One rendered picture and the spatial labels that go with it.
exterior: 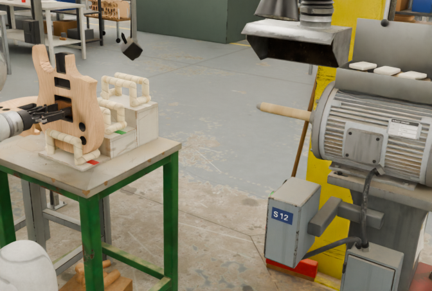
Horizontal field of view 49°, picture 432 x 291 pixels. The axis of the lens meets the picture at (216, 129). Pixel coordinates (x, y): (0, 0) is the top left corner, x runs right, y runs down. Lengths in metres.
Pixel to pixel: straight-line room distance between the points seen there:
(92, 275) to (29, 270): 0.61
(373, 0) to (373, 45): 0.83
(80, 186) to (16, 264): 0.50
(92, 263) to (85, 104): 0.61
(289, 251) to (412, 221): 0.37
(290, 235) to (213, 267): 1.61
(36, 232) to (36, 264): 1.02
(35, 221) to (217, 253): 1.18
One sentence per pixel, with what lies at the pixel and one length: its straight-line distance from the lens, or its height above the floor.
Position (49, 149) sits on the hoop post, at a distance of 2.05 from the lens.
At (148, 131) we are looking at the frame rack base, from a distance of 2.13.
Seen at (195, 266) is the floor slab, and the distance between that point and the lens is 2.91.
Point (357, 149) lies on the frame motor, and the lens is 1.40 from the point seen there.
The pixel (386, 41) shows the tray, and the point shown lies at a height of 1.51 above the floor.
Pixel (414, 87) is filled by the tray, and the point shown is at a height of 1.42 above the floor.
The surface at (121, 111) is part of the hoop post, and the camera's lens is 2.03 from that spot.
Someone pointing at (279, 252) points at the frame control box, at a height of 0.96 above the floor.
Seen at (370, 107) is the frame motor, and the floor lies 1.34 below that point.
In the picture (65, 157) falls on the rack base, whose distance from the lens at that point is 2.02.
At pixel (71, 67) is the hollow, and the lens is 1.89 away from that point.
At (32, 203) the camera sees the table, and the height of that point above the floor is 0.65.
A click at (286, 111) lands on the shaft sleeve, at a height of 1.26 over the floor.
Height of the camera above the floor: 1.74
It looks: 20 degrees down
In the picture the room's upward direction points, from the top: 2 degrees clockwise
